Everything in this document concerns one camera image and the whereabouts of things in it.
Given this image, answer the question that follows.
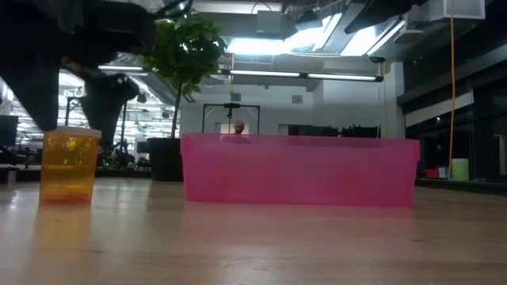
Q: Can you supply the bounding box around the yellow hanging cable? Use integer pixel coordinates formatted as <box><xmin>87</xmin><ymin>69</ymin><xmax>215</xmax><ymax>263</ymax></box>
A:
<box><xmin>447</xmin><ymin>0</ymin><xmax>457</xmax><ymax>180</ymax></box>

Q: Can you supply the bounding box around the black camera stand frame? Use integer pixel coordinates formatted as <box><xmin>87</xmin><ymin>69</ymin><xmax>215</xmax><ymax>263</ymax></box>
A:
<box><xmin>201</xmin><ymin>102</ymin><xmax>261</xmax><ymax>135</ymax></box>

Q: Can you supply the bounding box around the black plant pot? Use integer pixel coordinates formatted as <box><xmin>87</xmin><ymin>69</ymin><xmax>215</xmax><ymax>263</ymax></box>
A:
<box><xmin>147</xmin><ymin>136</ymin><xmax>185</xmax><ymax>183</ymax></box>

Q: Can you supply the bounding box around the green leafy indoor tree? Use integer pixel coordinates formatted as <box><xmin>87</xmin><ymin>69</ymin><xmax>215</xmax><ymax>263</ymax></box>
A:
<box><xmin>143</xmin><ymin>13</ymin><xmax>228</xmax><ymax>139</ymax></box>

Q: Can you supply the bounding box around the black monitor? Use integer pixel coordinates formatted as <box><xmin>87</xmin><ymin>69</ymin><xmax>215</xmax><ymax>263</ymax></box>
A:
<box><xmin>0</xmin><ymin>114</ymin><xmax>20</xmax><ymax>147</ymax></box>

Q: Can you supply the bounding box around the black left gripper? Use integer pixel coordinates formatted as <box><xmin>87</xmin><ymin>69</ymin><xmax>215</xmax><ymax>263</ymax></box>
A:
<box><xmin>0</xmin><ymin>0</ymin><xmax>158</xmax><ymax>150</ymax></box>

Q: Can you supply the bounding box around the long ceiling light bar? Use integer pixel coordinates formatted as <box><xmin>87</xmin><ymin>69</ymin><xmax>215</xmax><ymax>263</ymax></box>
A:
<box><xmin>220</xmin><ymin>68</ymin><xmax>385</xmax><ymax>83</ymax></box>

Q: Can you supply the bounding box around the light green container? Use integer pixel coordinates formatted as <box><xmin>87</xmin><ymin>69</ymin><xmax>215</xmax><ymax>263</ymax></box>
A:
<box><xmin>451</xmin><ymin>158</ymin><xmax>471</xmax><ymax>182</ymax></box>

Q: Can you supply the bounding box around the person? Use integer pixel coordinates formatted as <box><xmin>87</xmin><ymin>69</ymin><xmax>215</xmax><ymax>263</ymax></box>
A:
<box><xmin>222</xmin><ymin>120</ymin><xmax>252</xmax><ymax>136</ymax></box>

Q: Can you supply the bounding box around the grey ceiling air unit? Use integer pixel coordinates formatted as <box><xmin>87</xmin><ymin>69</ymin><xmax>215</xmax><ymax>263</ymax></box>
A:
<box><xmin>256</xmin><ymin>9</ymin><xmax>284</xmax><ymax>35</ymax></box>

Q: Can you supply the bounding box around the pink translucent plastic basket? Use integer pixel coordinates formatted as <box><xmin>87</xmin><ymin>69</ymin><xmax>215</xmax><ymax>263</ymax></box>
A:
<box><xmin>180</xmin><ymin>132</ymin><xmax>421</xmax><ymax>208</ymax></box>

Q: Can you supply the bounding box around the orange plastic cup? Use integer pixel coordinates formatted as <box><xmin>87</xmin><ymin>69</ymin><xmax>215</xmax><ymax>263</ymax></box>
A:
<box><xmin>39</xmin><ymin>126</ymin><xmax>102</xmax><ymax>207</ymax></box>

